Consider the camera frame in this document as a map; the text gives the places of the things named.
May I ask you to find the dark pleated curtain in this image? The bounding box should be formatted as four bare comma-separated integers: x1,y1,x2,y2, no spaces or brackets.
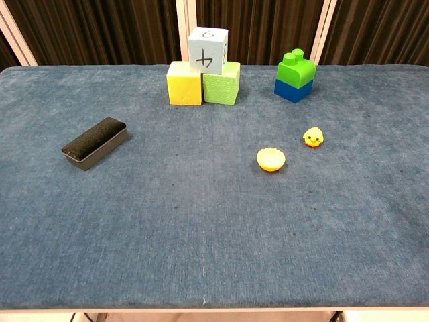
0,0,429,72

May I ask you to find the green toy building brick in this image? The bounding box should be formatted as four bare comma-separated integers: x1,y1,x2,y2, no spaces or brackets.
276,48,316,90

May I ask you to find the green foam cube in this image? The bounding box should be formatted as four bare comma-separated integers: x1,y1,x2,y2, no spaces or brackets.
202,61,241,106

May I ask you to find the yellow toy chick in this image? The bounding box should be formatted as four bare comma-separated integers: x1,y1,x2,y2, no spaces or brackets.
302,127,324,149

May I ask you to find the yellow foam cube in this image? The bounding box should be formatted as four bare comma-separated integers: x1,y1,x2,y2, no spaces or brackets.
166,60,204,106

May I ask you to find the light blue numbered foam cube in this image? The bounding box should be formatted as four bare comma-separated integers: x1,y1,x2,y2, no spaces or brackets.
188,26,229,76

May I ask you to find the white frame post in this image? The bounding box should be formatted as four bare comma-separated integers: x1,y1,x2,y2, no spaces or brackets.
309,0,339,66
0,0,38,67
175,0,198,64

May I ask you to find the blue toy building brick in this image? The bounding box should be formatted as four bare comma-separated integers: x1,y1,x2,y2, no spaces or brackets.
273,78,314,103

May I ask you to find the black whiteboard eraser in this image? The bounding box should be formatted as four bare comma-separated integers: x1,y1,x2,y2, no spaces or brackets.
61,117,130,172

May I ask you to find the yellow scalloped toy cup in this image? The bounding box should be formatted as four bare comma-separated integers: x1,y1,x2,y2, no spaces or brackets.
256,148,287,173

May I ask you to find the blue fabric table cloth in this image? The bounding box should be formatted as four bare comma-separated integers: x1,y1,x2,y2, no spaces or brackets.
0,64,429,310

